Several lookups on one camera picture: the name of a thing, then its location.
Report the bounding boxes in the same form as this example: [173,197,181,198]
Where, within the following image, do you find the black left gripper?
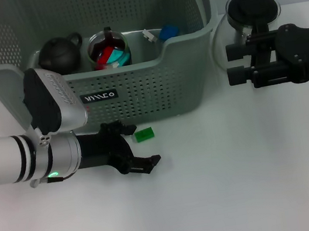
[74,115,164,186]

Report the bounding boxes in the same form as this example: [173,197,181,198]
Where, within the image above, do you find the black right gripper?
[221,21,309,95]

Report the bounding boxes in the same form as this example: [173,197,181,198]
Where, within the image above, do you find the bright green toy brick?
[133,125,157,144]

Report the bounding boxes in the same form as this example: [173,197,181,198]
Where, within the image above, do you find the blue square toy brick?
[157,22,181,42]

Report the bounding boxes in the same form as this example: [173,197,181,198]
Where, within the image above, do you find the teal square toy brick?
[107,47,132,69]

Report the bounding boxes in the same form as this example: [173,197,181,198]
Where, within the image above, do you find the dark red arch brick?
[92,46,119,71]

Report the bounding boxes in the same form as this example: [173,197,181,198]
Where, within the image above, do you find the glass teacup black sleeve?
[25,51,43,70]
[84,23,134,72]

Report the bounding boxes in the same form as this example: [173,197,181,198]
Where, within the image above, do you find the clear translucent toy brick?
[141,26,158,44]

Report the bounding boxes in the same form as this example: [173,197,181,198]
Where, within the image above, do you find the grey perforated storage bin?
[0,0,234,148]

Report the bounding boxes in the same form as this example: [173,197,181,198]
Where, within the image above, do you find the black clay teapot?
[34,31,88,79]

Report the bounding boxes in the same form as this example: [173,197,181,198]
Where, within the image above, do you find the glass pitcher black lid handle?
[202,0,291,78]

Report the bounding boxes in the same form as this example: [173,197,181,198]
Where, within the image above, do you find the left gripper cable with plug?
[28,174,65,189]

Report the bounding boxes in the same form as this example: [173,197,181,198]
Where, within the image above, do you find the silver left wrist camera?
[17,60,91,139]

